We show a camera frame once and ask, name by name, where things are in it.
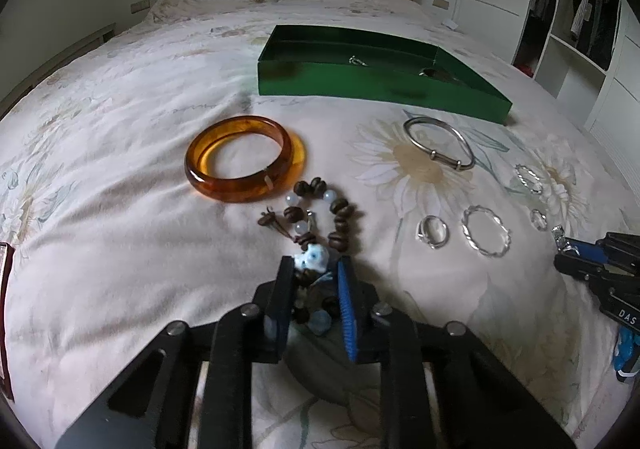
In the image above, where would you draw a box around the beaded bracelet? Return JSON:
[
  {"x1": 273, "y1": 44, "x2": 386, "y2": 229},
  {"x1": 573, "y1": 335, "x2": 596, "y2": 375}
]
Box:
[{"x1": 257, "y1": 174, "x2": 364, "y2": 335}]

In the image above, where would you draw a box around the twisted silver bangle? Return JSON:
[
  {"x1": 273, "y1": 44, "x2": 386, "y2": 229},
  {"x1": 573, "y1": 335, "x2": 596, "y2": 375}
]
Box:
[
  {"x1": 514, "y1": 164, "x2": 542, "y2": 195},
  {"x1": 460, "y1": 205, "x2": 512, "y2": 258}
]

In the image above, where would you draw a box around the small silver ring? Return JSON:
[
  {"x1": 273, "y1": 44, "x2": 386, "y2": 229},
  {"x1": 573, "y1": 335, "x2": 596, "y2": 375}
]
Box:
[{"x1": 415, "y1": 214, "x2": 450, "y2": 250}]

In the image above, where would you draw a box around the amber bangle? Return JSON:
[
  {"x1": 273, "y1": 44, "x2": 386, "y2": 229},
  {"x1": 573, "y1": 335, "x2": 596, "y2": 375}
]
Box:
[{"x1": 184, "y1": 115, "x2": 306, "y2": 203}]

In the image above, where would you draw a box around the plain silver bangle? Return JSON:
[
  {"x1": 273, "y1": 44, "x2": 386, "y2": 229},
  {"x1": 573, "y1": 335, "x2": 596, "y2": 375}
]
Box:
[{"x1": 402, "y1": 115, "x2": 476, "y2": 172}]

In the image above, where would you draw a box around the dark jade bangle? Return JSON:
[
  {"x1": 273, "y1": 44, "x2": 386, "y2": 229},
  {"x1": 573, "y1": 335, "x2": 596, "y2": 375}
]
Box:
[{"x1": 419, "y1": 66, "x2": 465, "y2": 86}]

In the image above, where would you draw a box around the green jewelry box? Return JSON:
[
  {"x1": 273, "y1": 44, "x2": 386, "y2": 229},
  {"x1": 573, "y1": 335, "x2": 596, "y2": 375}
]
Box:
[{"x1": 257, "y1": 25, "x2": 512, "y2": 125}]

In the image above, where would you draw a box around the gloved right hand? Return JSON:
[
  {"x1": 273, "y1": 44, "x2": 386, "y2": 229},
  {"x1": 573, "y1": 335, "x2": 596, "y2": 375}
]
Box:
[{"x1": 613, "y1": 327, "x2": 640, "y2": 382}]

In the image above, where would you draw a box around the floral bed duvet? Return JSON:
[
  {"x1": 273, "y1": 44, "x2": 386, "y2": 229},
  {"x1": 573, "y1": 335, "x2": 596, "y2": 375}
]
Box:
[{"x1": 1, "y1": 0, "x2": 639, "y2": 448}]

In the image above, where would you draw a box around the white wardrobe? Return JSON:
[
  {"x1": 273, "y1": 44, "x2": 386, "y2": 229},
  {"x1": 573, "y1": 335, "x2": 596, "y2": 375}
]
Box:
[{"x1": 454, "y1": 0, "x2": 639, "y2": 187}]

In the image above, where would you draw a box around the photo book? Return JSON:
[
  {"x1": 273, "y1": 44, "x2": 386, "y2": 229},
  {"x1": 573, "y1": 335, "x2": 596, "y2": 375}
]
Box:
[{"x1": 0, "y1": 242, "x2": 14, "y2": 401}]

